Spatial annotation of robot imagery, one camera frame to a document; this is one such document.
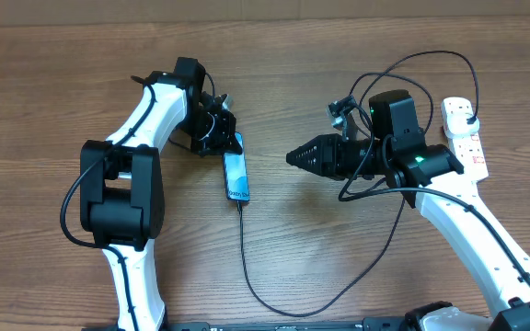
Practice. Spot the white power strip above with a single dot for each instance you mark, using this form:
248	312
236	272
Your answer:
468	150

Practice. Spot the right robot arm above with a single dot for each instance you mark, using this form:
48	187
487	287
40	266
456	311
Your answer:
432	180

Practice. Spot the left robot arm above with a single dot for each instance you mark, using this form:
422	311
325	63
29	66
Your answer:
120	185

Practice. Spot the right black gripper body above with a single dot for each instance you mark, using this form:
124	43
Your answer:
348	159

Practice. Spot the Samsung Galaxy smartphone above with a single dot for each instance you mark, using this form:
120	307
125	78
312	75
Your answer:
236	176

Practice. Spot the white charger plug adapter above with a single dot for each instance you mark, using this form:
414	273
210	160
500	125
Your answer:
457	126

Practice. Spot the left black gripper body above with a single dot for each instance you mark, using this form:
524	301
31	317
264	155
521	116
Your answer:
206	131

